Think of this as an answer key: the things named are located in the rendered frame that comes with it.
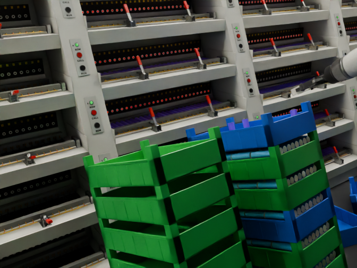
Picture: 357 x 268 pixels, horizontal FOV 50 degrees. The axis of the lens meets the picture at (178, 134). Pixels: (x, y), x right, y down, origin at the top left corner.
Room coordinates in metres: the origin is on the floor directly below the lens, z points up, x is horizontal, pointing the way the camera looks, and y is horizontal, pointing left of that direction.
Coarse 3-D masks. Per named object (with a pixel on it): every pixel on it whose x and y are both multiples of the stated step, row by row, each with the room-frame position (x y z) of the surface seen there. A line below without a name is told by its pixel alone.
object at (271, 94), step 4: (284, 88) 1.84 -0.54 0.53; (288, 88) 1.84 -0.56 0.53; (292, 88) 1.85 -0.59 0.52; (268, 92) 1.78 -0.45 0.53; (272, 92) 1.78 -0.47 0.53; (276, 92) 1.79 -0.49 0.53; (288, 92) 1.84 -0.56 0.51; (264, 96) 1.75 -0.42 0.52; (268, 96) 1.77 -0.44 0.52; (272, 96) 1.78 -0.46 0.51
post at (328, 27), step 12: (336, 0) 2.01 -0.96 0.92; (336, 12) 2.00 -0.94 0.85; (300, 24) 2.14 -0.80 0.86; (312, 24) 2.07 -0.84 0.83; (324, 24) 2.01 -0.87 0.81; (336, 36) 1.98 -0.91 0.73; (348, 48) 2.02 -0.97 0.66; (324, 60) 2.05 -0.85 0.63; (312, 72) 2.13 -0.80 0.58; (348, 84) 1.98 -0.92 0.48; (336, 96) 2.03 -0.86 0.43; (348, 96) 1.97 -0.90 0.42; (348, 108) 1.99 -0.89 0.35; (348, 132) 2.01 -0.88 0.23
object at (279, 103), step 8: (320, 72) 2.08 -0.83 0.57; (272, 80) 1.94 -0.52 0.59; (280, 80) 1.97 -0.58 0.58; (328, 88) 1.90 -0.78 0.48; (336, 88) 1.93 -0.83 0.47; (344, 88) 1.97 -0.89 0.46; (296, 96) 1.78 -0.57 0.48; (304, 96) 1.80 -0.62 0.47; (312, 96) 1.84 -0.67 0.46; (320, 96) 1.88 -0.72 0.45; (328, 96) 1.91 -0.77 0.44; (264, 104) 1.67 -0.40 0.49; (272, 104) 1.69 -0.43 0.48; (280, 104) 1.72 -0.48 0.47; (288, 104) 1.75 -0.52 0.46; (296, 104) 1.79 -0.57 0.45; (264, 112) 1.67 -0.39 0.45; (272, 112) 1.70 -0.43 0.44
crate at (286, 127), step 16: (304, 112) 1.01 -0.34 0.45; (192, 128) 1.13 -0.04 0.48; (224, 128) 1.24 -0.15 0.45; (240, 128) 1.23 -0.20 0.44; (256, 128) 0.94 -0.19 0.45; (272, 128) 0.91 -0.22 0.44; (288, 128) 0.95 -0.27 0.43; (304, 128) 1.00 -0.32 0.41; (224, 144) 1.03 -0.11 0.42; (240, 144) 0.98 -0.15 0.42; (256, 144) 0.94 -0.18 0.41; (272, 144) 0.91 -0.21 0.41
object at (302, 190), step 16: (320, 160) 1.02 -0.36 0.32; (320, 176) 1.01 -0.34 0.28; (240, 192) 1.01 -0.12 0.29; (256, 192) 0.97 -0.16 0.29; (272, 192) 0.93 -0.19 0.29; (288, 192) 0.91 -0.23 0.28; (304, 192) 0.96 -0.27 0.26; (240, 208) 1.02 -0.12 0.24; (256, 208) 0.98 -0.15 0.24; (272, 208) 0.94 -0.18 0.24; (288, 208) 0.91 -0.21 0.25
